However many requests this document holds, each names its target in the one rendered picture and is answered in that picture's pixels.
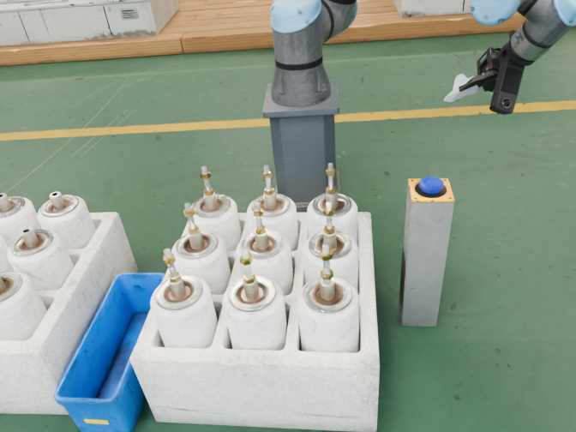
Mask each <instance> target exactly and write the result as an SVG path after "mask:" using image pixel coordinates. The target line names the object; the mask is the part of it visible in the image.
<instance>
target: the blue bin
mask: <svg viewBox="0 0 576 432"><path fill-rule="evenodd" d="M164 277H165V274H163V273H120V274H118V275H117V276H116V278H114V280H113V282H112V284H111V287H110V289H109V290H108V292H107V293H106V295H105V298H104V300H103V302H102V304H101V305H100V307H99V309H98V311H97V313H96V315H95V316H94V318H93V321H92V323H91V325H90V326H89V328H88V330H87V332H86V334H85V336H84V338H83V340H82V342H81V343H80V345H79V347H78V349H77V351H76V353H75V355H74V357H73V358H72V360H71V362H70V364H69V366H68V368H67V370H66V372H65V374H64V376H63V378H62V380H61V381H60V383H59V385H58V387H57V390H56V392H55V393H54V399H55V400H56V402H57V403H58V404H59V405H62V406H63V407H64V409H65V410H66V412H68V414H69V415H70V416H71V418H72V419H73V420H74V422H75V423H76V425H77V426H78V428H79V429H80V430H81V432H134V430H135V426H136V424H137V421H138V418H139V416H140V414H141V409H142V406H143V405H144V402H145V399H146V396H145V394H144V392H143V390H142V388H141V384H140V382H139V381H138V378H137V376H136V374H135V371H134V369H133V366H132V364H131V362H130V360H129V359H130V357H131V354H132V352H133V350H134V348H135V346H136V344H137V340H138V338H139V336H140V334H141V330H142V328H143V326H144V324H145V322H146V319H147V317H148V314H149V312H150V310H151V305H150V301H151V297H152V295H153V293H154V291H155V290H156V289H157V287H158V286H159V285H161V284H162V282H163V279H164Z"/></svg>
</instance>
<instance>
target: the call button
mask: <svg viewBox="0 0 576 432"><path fill-rule="evenodd" d="M419 188H420V189H421V190H422V192H424V193H426V194H431V195H432V194H437V193H439V192H440V190H442V189H443V181H442V180H441V179H440V178H438V177H423V178H422V179H420V181H419Z"/></svg>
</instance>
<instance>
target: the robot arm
mask: <svg viewBox="0 0 576 432"><path fill-rule="evenodd" d="M357 9H358V3H357V0H275V1H274V2H273V4H272V7H271V19H270V22H271V27H272V31H273V48H274V57H275V67H276V68H275V72H274V76H273V83H272V87H271V94H272V100H273V101H274V102H275V103H276V104H278V105H282V106H288V107H306V106H312V105H317V104H320V103H322V102H324V101H325V100H327V99H328V98H329V97H330V96H331V84H330V81H329V80H328V77H327V72H326V70H325V68H324V65H323V59H322V44H323V43H325V42H326V41H328V40H329V39H331V38H332V37H334V36H336V35H338V34H341V33H342V32H344V31H345V30H346V29H347V28H348V27H349V26H350V25H351V24H352V22H354V20H355V18H356V16H357ZM517 11H518V12H519V13H520V14H521V15H522V16H524V17H525V18H526V19H527V20H526V21H525V22H524V23H523V25H522V26H521V27H520V28H519V29H518V30H517V31H515V30H512V32H510V34H509V37H510V40H508V42H507V43H506V44H505V45H504V46H503V47H502V48H499V47H497V48H493V47H490V48H488V50H486V52H484V54H483V55H482V56H481V57H480V58H479V59H478V60H477V75H476V76H472V77H471V78H466V77H465V75H463V74H461V75H458V76H457V77H456V78H455V82H454V85H453V90H452V92H450V94H448V95H447V96H446V98H444V102H449V103H452V102H454V101H455V100H457V99H462V98H463V97H464V96H466V95H472V94H474V93H477V90H478V88H479V87H481V86H483V89H484V92H487V91H489V92H493V96H492V100H491V103H490V107H489V109H490V110H491V111H493V112H496V113H498V114H499V115H500V114H502V115H506V114H511V113H513V110H514V106H515V103H516V99H517V96H518V94H519V86H520V83H521V80H522V76H523V73H524V69H525V66H530V65H532V64H533V63H534V62H535V61H536V60H538V59H539V58H541V57H542V56H543V55H544V54H545V53H546V52H547V51H548V50H549V49H550V48H551V47H552V46H553V44H554V43H556V42H557V41H558V40H559V39H560V38H561V37H562V36H563V35H564V34H565V33H566V32H567V31H568V30H569V29H570V28H571V27H573V26H575V25H576V0H471V14H472V16H473V18H474V19H475V20H476V21H477V22H478V23H480V24H482V25H484V26H488V27H492V26H496V25H499V24H501V23H502V22H504V21H506V20H508V19H509V18H511V17H512V16H513V15H514V14H515V13H516V12H517ZM486 54H487V56H486V58H485V59H484V60H483V61H482V62H481V59H482V58H483V57H484V56H485V55H486Z"/></svg>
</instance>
